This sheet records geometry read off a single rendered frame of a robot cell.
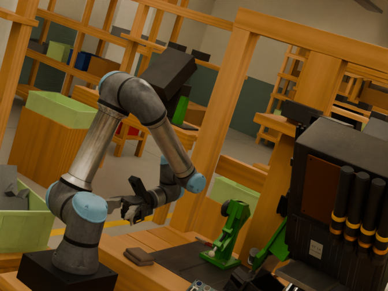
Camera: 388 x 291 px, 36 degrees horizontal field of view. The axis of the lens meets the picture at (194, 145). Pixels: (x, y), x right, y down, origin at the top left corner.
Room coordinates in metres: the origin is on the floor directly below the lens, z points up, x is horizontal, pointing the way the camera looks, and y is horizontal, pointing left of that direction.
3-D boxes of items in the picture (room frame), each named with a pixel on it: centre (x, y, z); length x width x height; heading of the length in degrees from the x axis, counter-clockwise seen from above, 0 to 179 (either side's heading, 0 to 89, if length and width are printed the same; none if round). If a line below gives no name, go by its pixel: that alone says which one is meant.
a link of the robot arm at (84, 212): (1.82, 0.26, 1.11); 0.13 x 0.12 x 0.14; 42
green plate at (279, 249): (2.08, -0.43, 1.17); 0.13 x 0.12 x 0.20; 60
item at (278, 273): (1.97, -0.54, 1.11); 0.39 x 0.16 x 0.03; 150
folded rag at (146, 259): (2.11, 0.07, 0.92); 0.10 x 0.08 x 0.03; 47
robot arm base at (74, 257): (1.81, 0.25, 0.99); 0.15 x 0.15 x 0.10
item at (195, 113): (11.54, 0.34, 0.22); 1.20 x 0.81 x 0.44; 152
